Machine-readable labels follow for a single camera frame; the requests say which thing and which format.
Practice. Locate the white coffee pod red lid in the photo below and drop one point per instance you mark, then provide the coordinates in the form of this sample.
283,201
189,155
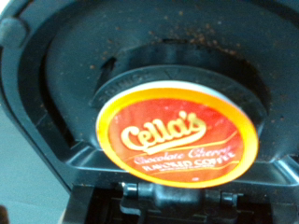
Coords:
177,137

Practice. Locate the black Keurig coffee machine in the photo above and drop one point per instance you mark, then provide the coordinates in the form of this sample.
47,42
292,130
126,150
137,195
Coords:
78,46

